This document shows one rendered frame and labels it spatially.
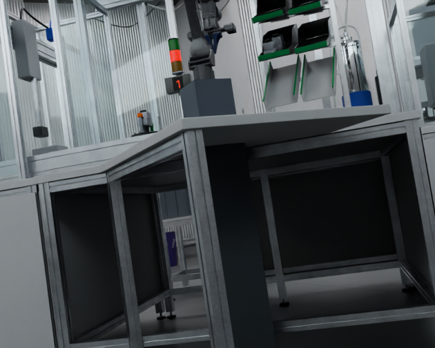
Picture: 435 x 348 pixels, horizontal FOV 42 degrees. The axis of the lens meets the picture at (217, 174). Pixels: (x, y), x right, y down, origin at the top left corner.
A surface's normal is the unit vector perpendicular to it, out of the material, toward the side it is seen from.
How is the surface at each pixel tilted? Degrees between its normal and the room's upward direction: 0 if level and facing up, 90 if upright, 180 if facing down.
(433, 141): 90
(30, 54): 90
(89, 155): 90
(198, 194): 90
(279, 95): 45
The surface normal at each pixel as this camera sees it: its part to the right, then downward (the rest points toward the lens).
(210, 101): 0.42, -0.12
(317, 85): -0.37, -0.70
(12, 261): -0.22, -0.04
